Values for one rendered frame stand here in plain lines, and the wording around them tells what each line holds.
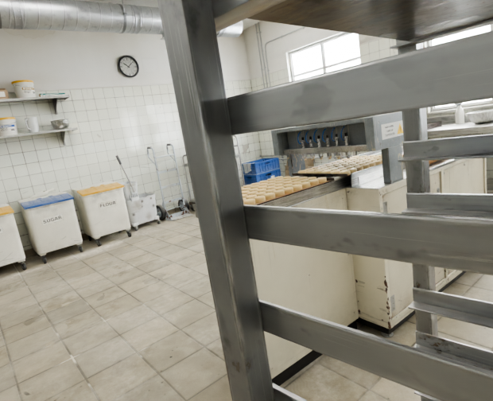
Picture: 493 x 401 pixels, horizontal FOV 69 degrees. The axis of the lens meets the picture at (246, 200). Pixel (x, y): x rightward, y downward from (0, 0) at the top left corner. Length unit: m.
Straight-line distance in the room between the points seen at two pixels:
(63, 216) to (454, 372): 4.79
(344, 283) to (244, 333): 1.72
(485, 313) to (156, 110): 5.72
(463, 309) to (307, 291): 1.16
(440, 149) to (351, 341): 0.43
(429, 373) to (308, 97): 0.19
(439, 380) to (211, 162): 0.21
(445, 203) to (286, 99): 0.46
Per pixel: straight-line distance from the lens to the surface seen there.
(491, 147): 0.64
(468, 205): 0.67
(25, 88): 5.33
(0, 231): 4.85
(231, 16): 0.31
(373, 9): 0.40
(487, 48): 0.21
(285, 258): 1.67
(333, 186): 1.88
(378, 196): 1.85
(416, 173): 0.68
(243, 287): 0.32
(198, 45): 0.29
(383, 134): 1.86
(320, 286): 1.88
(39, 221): 4.89
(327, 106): 0.24
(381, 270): 1.98
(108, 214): 5.07
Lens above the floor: 1.22
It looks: 11 degrees down
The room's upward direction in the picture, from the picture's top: 9 degrees counter-clockwise
